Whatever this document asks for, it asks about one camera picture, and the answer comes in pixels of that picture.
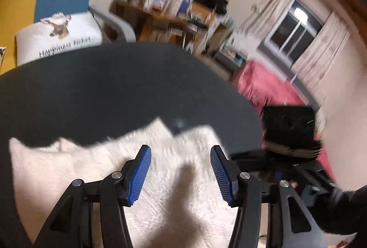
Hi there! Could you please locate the person's right forearm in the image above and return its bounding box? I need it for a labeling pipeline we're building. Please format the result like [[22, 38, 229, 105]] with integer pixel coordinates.
[[308, 187, 367, 237]]

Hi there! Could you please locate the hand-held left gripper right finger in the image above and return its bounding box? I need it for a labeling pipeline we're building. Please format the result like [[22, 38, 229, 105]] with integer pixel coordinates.
[[210, 145, 329, 248]]

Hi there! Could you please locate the deer print white pillow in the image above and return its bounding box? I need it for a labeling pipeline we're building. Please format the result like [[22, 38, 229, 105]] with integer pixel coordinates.
[[15, 12, 103, 66]]

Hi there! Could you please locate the small white frame window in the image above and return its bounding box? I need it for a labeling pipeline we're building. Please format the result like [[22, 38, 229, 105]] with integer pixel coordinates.
[[264, 0, 324, 65]]

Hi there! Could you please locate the white knit sweater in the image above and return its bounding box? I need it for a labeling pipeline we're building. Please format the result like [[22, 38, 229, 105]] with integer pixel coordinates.
[[8, 117, 268, 248]]

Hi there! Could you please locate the white low cabinet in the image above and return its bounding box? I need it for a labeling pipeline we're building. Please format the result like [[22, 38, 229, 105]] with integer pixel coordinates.
[[218, 33, 248, 65]]

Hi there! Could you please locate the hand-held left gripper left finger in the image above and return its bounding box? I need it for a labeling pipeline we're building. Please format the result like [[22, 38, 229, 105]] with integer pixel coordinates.
[[33, 145, 152, 248]]

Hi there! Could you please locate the pink blanket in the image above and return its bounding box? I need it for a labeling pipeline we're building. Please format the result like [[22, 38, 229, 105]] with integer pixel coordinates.
[[231, 60, 336, 182]]

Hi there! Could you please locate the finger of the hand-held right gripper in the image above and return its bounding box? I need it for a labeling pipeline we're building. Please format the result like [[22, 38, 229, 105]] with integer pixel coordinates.
[[230, 150, 269, 164], [238, 163, 268, 174]]

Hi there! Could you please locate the wooden desk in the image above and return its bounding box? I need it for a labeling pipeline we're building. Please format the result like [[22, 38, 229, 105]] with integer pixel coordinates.
[[110, 0, 207, 48]]

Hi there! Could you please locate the blue container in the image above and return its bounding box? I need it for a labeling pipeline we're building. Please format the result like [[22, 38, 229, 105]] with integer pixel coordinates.
[[178, 0, 191, 16]]

